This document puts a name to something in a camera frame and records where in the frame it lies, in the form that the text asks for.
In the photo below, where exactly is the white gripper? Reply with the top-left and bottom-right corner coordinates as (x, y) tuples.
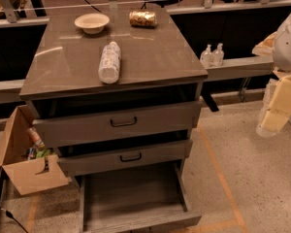
(256, 75), (291, 138)

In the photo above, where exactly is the clear plastic water bottle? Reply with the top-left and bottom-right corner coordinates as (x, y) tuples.
(98, 42), (121, 83)

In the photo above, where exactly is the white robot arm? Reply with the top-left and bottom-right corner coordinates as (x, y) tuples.
(252, 14), (291, 137)

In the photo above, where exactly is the right sanitizer pump bottle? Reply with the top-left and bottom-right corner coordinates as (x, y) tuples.
(212, 43), (224, 66)

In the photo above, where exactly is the sanitizer pump bottle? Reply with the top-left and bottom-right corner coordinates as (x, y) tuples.
(200, 45), (212, 68)
(212, 43), (224, 66)

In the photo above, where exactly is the left sanitizer pump bottle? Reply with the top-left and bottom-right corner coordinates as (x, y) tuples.
(200, 45), (212, 68)

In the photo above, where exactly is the grey drawer cabinet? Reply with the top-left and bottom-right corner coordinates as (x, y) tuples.
(20, 9), (208, 177)

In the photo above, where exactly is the grey bottom drawer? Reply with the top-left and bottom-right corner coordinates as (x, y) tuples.
(80, 162), (201, 233)

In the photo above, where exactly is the grey middle drawer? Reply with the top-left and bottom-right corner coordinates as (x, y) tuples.
(58, 139), (193, 177)

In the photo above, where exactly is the white paper bowl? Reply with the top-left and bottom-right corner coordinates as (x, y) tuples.
(75, 14), (110, 34)

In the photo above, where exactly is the green packet in box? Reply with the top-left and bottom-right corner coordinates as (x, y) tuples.
(36, 149), (52, 158)

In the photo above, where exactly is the snack tube in box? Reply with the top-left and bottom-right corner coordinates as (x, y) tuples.
(27, 127), (45, 149)

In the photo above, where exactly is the brown cardboard box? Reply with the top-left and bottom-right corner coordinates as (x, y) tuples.
(0, 106), (69, 195)

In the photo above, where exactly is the black cable on floor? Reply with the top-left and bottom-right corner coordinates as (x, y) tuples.
(0, 207), (30, 233)

